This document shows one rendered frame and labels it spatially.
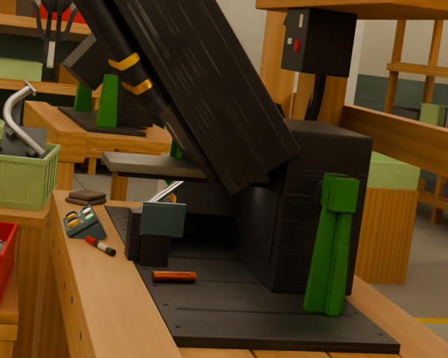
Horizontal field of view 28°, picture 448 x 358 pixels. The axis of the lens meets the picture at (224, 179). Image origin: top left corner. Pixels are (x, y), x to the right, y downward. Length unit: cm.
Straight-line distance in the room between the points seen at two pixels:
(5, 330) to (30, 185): 111
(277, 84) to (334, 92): 44
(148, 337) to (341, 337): 36
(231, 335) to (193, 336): 7
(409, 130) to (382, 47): 836
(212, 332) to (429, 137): 64
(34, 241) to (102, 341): 143
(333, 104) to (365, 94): 793
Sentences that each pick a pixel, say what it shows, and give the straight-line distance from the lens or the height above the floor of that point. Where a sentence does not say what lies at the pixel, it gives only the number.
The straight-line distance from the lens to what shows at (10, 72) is 859.
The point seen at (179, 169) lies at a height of 113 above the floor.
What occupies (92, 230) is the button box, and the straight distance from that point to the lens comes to 214.
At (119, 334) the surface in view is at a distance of 151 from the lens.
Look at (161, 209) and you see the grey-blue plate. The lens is 194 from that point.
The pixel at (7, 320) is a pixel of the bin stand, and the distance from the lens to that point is 190.
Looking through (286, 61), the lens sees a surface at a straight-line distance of 222.
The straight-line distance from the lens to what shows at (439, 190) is 837.
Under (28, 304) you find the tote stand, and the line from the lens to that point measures 293.
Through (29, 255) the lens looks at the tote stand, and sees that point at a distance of 289.
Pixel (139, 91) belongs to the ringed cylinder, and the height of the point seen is 129.
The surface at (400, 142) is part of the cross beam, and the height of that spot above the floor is 123.
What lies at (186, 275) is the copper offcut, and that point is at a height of 92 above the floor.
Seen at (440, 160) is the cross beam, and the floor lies 122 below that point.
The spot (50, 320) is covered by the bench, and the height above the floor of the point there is 51.
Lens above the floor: 139
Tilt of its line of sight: 9 degrees down
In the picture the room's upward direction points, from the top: 7 degrees clockwise
